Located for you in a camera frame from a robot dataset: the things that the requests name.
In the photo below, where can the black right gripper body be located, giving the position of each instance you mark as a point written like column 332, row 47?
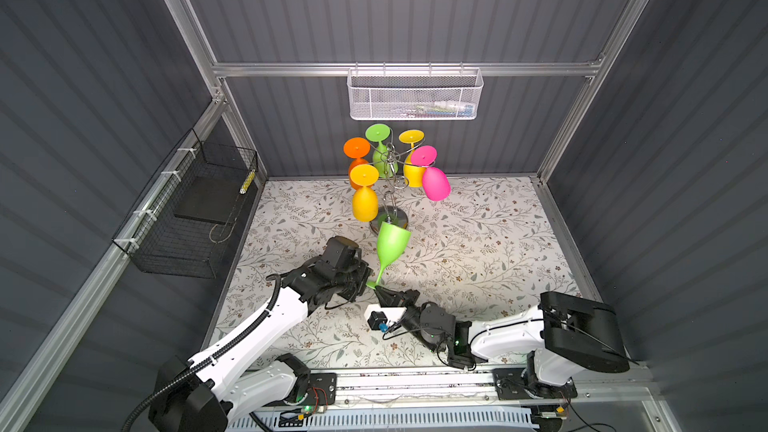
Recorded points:
column 413, row 321

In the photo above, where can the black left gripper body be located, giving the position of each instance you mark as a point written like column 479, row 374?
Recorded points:
column 353, row 283

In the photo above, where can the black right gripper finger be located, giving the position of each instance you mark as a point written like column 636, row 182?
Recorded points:
column 412, row 295
column 387, row 297

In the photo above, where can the green wine glass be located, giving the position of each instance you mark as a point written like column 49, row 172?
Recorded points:
column 379, row 133
column 391, row 244

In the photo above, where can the pink wine glass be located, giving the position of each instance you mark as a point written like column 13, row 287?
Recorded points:
column 424, row 174

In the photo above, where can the chrome wine glass rack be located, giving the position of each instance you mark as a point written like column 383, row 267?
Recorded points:
column 389, row 210

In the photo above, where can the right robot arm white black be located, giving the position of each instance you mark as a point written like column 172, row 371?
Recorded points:
column 560, row 336

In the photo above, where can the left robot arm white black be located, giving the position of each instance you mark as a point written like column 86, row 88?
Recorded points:
column 214, row 387

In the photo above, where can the front yellow wine glass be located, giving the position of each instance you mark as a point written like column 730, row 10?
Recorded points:
column 365, row 199

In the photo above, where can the orange wine glass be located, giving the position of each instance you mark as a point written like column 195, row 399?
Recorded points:
column 356, row 148

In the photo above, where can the yellow marker in basket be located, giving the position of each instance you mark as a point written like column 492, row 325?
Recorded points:
column 247, row 182

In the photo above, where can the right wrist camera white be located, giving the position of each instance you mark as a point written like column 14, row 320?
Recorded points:
column 381, row 318

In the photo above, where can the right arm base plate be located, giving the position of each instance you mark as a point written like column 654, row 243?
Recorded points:
column 517, row 384

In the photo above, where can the white vented cable duct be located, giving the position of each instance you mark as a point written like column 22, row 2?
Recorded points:
column 406, row 419

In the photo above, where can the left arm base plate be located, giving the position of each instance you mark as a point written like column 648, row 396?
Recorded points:
column 316, row 389

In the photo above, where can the black wire basket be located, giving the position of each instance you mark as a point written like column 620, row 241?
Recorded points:
column 193, row 217

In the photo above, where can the white wire mesh basket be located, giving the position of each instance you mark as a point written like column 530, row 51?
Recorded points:
column 414, row 94

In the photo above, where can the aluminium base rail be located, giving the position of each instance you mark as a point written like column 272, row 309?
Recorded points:
column 431, row 385

